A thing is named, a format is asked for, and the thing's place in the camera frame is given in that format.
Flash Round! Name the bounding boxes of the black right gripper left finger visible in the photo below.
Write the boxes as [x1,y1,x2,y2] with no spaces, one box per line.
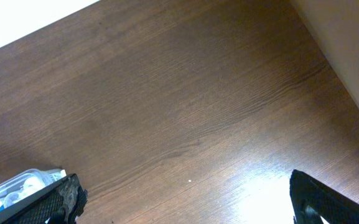
[0,174,88,224]

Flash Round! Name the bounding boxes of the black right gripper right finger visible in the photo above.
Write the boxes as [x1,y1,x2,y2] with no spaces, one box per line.
[289,169,359,224]

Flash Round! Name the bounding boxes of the clear plastic container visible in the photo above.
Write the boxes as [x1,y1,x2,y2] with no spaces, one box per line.
[0,169,67,211]

